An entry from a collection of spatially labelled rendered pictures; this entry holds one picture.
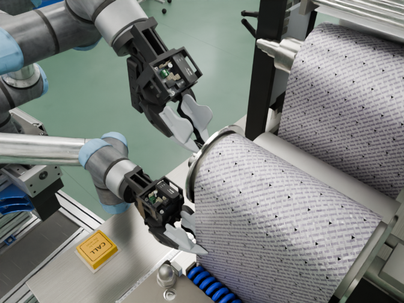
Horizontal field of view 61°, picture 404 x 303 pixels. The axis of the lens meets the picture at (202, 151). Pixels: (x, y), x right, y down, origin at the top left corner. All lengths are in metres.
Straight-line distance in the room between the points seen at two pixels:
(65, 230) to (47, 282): 0.95
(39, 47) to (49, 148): 0.35
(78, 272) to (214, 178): 0.50
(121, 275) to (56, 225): 1.05
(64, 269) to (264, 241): 0.55
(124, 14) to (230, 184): 0.29
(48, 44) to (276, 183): 0.42
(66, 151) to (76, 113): 1.94
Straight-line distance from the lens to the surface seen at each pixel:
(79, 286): 0.89
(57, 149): 0.92
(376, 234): 0.47
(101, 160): 0.76
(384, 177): 0.65
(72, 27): 0.64
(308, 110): 0.64
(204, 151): 0.51
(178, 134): 0.55
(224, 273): 0.67
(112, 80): 3.14
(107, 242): 0.89
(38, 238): 1.87
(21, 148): 0.93
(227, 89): 2.94
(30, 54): 0.63
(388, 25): 0.60
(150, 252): 0.89
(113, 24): 0.55
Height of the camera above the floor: 1.67
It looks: 45 degrees down
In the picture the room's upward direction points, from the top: straight up
